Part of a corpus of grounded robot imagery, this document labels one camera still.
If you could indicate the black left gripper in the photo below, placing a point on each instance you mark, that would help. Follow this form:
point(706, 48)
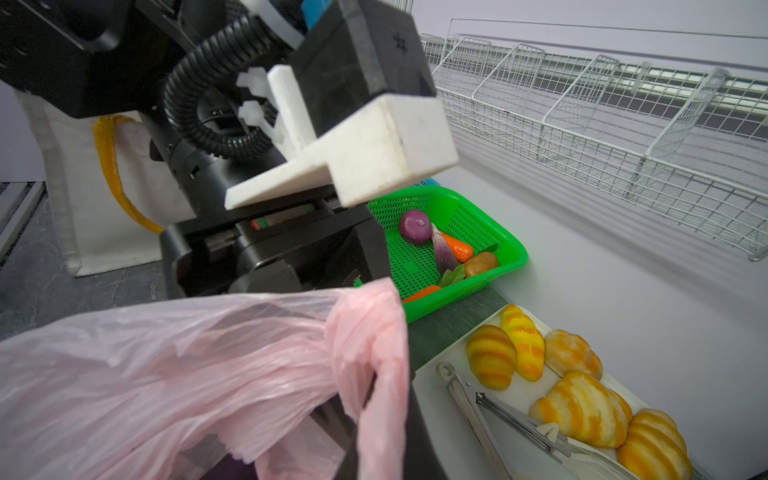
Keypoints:
point(256, 250)

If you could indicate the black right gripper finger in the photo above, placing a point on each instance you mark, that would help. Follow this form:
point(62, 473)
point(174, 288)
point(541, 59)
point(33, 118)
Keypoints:
point(420, 460)

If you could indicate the white canvas tote bag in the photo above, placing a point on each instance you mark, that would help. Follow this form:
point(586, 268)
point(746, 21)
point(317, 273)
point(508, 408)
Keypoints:
point(94, 233)

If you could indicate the pink plastic grocery bag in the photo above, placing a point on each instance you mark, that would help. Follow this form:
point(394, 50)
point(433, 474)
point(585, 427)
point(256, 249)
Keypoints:
point(122, 393)

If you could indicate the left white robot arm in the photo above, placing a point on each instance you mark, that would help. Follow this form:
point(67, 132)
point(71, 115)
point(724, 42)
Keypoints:
point(175, 63)

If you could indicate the striped toy bread roll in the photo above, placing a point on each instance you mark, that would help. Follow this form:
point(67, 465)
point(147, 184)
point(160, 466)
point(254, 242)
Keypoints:
point(492, 357)

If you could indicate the white bread tray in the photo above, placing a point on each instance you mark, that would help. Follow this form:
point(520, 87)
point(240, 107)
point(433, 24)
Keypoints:
point(515, 399)

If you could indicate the striped toy bread loaf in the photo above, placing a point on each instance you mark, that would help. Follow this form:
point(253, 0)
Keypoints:
point(528, 342)

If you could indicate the toy croissant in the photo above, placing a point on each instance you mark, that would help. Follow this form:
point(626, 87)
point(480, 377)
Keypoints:
point(585, 410)

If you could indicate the metal bread tongs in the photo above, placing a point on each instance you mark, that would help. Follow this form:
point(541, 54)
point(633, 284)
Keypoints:
point(517, 447)

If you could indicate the orange toy carrot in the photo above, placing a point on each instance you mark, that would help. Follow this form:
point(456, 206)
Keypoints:
point(461, 251)
point(422, 294)

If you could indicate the green plastic basket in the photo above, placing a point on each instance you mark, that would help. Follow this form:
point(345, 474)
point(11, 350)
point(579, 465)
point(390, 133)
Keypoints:
point(414, 268)

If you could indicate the toy bread bun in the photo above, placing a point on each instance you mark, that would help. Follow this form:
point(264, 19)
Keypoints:
point(566, 352)

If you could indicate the purple toy sweet potato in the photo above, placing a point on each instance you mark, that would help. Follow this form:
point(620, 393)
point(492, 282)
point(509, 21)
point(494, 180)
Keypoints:
point(444, 256)

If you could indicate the brown toy potato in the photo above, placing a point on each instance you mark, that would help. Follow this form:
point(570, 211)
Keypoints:
point(480, 263)

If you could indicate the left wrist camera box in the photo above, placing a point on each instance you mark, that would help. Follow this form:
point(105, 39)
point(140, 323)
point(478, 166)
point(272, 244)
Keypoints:
point(357, 105)

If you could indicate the white wire wall shelf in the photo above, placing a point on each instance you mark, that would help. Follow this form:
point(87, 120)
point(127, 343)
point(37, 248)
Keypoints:
point(686, 143)

